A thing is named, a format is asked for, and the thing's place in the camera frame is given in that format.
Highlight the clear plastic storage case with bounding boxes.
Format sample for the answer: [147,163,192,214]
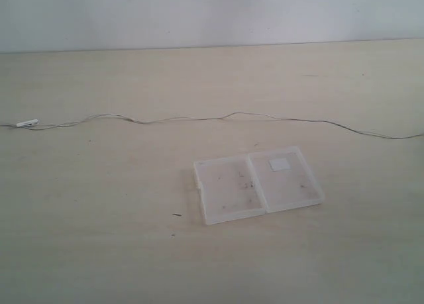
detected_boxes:
[193,146,325,225]

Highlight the white wired earphones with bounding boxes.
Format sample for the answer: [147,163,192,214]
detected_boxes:
[0,111,424,140]

